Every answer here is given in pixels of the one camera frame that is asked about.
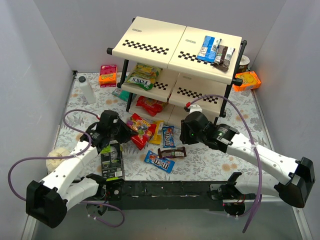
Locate green Fox's candy bag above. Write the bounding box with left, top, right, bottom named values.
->
left=125, top=62, right=163, bottom=91

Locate yellow candy wrapper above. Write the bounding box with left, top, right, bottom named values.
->
left=149, top=120, right=164, bottom=145

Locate blue m&m bag upper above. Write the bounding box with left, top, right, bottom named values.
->
left=162, top=126, right=176, bottom=148

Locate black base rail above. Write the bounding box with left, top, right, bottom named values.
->
left=84, top=180, right=251, bottom=217

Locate blue m&m bag lower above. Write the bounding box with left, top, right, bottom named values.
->
left=144, top=150, right=175, bottom=174

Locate blue m&m bag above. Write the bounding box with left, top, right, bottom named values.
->
left=162, top=126, right=176, bottom=148
left=144, top=150, right=175, bottom=174

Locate black green product box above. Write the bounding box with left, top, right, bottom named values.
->
left=100, top=142, right=125, bottom=180

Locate white bottle black cap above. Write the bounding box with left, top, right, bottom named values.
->
left=78, top=76, right=96, bottom=104

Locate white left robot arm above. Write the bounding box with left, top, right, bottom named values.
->
left=25, top=110, right=138, bottom=228

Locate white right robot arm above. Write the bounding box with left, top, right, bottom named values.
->
left=180, top=111, right=315, bottom=208

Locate paper cup behind shelf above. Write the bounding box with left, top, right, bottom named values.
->
left=237, top=55, right=250, bottom=74

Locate brown chocolate bar wrapper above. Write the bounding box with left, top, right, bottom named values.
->
left=157, top=146, right=187, bottom=159

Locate pink orange candy box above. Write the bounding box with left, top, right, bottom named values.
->
left=98, top=65, right=118, bottom=88

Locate red gummy candy bag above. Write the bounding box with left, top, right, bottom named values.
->
left=126, top=113, right=157, bottom=150

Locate teal tissue packet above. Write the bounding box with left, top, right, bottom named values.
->
left=112, top=88, right=130, bottom=102

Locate cream three-tier shelf rack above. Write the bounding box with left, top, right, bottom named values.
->
left=107, top=16, right=247, bottom=127

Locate blue snack bag on shelf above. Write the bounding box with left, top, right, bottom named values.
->
left=196, top=35, right=222, bottom=63

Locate brown chocolate bar on shelf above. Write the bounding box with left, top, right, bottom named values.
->
left=213, top=45, right=235, bottom=73

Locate orange candy box right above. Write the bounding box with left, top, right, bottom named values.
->
left=233, top=71, right=261, bottom=92

